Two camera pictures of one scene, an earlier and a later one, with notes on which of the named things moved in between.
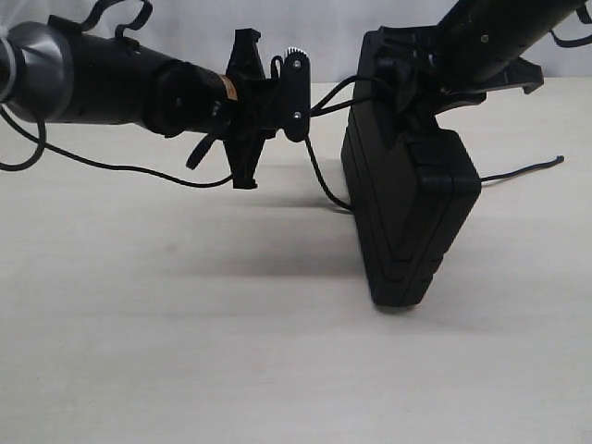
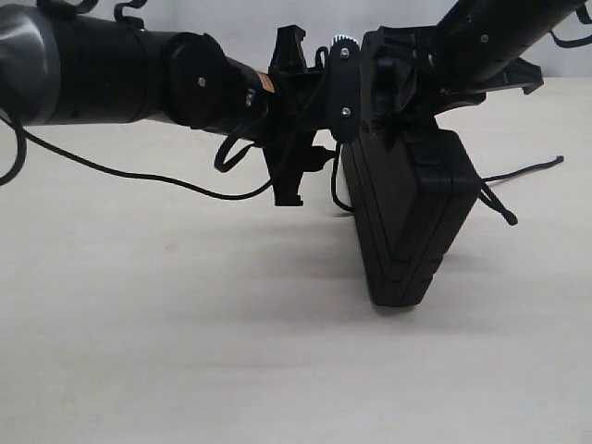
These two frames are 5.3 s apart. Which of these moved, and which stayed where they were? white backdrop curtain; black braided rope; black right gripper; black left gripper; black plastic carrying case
Moved: black braided rope; black left gripper
Stayed: black right gripper; white backdrop curtain; black plastic carrying case
